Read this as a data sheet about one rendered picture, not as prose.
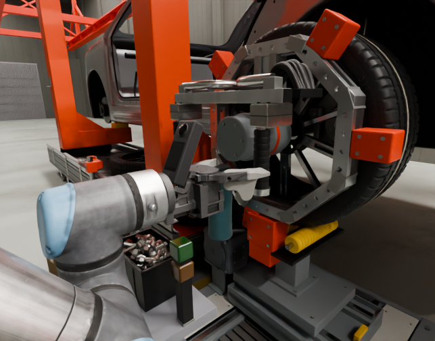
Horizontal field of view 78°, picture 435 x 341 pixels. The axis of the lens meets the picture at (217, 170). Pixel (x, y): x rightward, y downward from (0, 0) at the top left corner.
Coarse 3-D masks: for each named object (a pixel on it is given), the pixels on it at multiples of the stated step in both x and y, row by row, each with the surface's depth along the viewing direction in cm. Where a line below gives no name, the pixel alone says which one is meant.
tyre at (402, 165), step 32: (288, 32) 82; (352, 64) 69; (384, 64) 70; (384, 96) 65; (416, 96) 77; (384, 128) 66; (416, 128) 77; (352, 192) 75; (288, 224) 96; (320, 224) 86
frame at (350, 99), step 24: (240, 48) 86; (264, 48) 79; (288, 48) 73; (240, 72) 94; (312, 72) 69; (336, 72) 66; (336, 96) 65; (360, 96) 64; (216, 120) 102; (336, 120) 67; (360, 120) 66; (216, 144) 104; (336, 144) 68; (336, 168) 69; (312, 192) 76; (336, 192) 70; (288, 216) 83
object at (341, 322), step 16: (240, 288) 120; (240, 304) 114; (256, 304) 110; (352, 304) 105; (368, 304) 108; (256, 320) 108; (272, 320) 101; (288, 320) 102; (336, 320) 102; (352, 320) 102; (368, 320) 99; (288, 336) 96; (304, 336) 95; (320, 336) 93; (336, 336) 93; (352, 336) 95; (368, 336) 97
